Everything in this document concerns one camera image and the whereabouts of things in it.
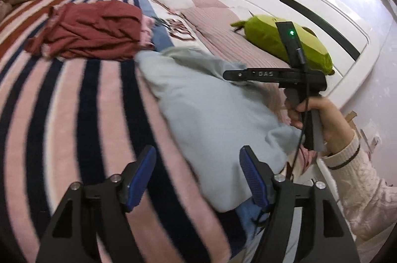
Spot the light blue sweatshirt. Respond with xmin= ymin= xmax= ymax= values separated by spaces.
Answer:
xmin=135 ymin=47 xmax=300 ymax=213

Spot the pink ribbed pillow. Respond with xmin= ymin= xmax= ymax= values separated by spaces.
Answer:
xmin=180 ymin=6 xmax=296 ymax=118

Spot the white bed headboard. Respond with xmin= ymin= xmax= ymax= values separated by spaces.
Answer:
xmin=220 ymin=0 xmax=380 ymax=108

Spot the small pink garment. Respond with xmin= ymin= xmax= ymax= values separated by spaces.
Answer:
xmin=140 ymin=15 xmax=155 ymax=48

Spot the right cream sweater forearm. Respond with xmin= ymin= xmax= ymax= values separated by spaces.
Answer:
xmin=323 ymin=136 xmax=396 ymax=262

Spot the dark red garment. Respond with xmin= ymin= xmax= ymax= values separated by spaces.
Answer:
xmin=24 ymin=0 xmax=154 ymax=61

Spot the person right hand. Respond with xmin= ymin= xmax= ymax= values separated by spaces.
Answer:
xmin=285 ymin=97 xmax=355 ymax=154

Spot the green avocado plush toy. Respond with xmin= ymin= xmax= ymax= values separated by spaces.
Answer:
xmin=231 ymin=15 xmax=334 ymax=75

